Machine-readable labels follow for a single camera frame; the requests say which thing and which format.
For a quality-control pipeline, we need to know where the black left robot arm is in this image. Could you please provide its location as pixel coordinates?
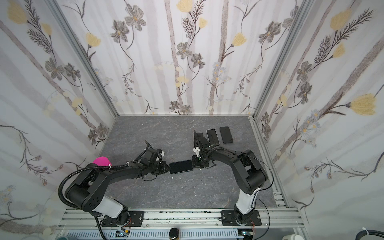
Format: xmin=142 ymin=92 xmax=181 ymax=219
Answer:
xmin=58 ymin=147 xmax=169 ymax=219

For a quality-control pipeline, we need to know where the magenta plastic goblet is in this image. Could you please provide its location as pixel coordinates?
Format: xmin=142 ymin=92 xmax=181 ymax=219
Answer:
xmin=93 ymin=157 xmax=111 ymax=166

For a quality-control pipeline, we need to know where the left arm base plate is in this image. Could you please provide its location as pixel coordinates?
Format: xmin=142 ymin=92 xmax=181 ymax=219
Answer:
xmin=100 ymin=211 xmax=145 ymax=228

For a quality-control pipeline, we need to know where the light blue phone case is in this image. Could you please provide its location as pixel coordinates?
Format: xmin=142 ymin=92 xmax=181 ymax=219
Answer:
xmin=206 ymin=128 xmax=221 ymax=146

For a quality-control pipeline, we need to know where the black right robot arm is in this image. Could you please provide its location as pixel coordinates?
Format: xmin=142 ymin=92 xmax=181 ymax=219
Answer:
xmin=192 ymin=133 xmax=268 ymax=226

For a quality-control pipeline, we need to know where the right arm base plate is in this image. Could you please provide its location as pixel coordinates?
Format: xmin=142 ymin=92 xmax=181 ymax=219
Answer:
xmin=219 ymin=210 xmax=262 ymax=227

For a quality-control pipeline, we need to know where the black phone case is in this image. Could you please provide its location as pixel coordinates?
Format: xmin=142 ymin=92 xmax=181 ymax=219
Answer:
xmin=220 ymin=127 xmax=234 ymax=144
xmin=169 ymin=159 xmax=194 ymax=175

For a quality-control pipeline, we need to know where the black round knob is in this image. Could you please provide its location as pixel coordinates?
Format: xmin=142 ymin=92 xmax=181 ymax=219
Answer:
xmin=169 ymin=228 xmax=180 ymax=240

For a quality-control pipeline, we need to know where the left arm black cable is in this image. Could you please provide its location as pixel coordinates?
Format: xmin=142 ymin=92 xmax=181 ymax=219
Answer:
xmin=57 ymin=163 xmax=130 ymax=209

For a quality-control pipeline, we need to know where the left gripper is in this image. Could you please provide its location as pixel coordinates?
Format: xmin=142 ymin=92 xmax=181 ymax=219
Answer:
xmin=148 ymin=161 xmax=173 ymax=175

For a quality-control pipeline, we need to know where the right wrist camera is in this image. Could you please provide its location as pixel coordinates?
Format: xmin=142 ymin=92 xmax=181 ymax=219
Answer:
xmin=193 ymin=147 xmax=201 ymax=157

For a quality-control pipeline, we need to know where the aluminium mounting rail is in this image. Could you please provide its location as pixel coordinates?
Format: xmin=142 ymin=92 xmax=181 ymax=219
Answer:
xmin=58 ymin=208 xmax=305 ymax=230

